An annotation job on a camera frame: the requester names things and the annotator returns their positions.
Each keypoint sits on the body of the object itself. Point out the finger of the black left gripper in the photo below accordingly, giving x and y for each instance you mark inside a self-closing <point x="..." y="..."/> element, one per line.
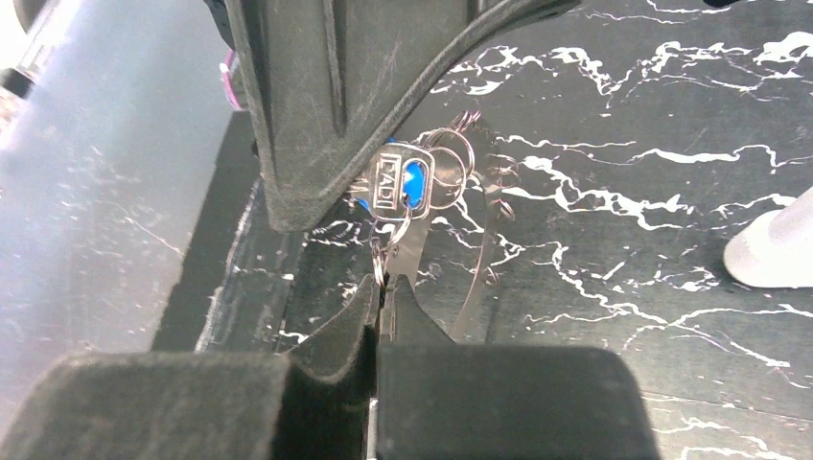
<point x="327" y="81"/>

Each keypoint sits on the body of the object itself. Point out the silver split keyring with key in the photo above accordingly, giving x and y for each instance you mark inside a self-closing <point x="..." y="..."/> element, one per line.
<point x="383" y="252"/>

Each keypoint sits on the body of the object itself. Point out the white PVC pipe frame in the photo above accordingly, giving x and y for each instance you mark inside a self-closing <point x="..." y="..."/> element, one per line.
<point x="775" y="250"/>

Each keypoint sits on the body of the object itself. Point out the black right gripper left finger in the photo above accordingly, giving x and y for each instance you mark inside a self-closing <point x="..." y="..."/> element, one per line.
<point x="308" y="403"/>

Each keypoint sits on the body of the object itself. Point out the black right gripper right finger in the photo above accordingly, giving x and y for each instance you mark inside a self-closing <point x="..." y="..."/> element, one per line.
<point x="438" y="399"/>

